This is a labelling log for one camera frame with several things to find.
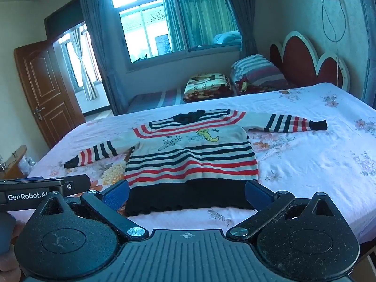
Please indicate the folded printed blanket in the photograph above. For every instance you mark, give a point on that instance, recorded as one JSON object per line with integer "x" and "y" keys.
{"x": 207, "y": 86}

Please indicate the red scalloped headboard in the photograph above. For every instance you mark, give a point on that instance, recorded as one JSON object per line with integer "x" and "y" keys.
{"x": 305, "y": 58}

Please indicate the sliding glass window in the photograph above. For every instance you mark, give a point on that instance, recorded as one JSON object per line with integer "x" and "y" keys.
{"x": 173, "y": 14}

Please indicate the striped knit sweater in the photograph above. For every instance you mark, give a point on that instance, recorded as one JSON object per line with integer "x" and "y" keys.
{"x": 191, "y": 158}

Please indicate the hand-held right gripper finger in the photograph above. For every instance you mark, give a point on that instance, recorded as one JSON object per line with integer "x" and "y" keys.
{"x": 115, "y": 195}

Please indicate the light blue quilt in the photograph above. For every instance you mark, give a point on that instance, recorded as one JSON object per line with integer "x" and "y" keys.
{"x": 227, "y": 38}

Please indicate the brown wooden door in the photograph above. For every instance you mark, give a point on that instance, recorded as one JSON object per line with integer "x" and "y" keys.
{"x": 44, "y": 94}

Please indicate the blue curtain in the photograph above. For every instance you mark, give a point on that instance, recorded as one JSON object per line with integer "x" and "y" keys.
{"x": 239, "y": 14}
{"x": 97, "y": 41}

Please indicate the person's left hand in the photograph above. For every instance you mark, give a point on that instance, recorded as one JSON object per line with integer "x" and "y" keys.
{"x": 13, "y": 241}

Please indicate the sheer white curtain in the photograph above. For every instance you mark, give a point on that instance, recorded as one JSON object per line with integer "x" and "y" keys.
{"x": 83, "y": 64}

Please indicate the striped mattress sheet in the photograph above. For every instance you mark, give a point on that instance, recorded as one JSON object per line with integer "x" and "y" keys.
{"x": 158, "y": 100}

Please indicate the folded colourful blanket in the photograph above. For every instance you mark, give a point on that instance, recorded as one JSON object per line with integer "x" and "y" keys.
{"x": 261, "y": 87}

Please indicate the striped pillow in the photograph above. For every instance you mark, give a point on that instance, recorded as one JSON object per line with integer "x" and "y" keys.
{"x": 260, "y": 72}

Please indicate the floral white bedsheet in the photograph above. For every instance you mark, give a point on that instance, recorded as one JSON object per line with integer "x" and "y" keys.
{"x": 308, "y": 164}

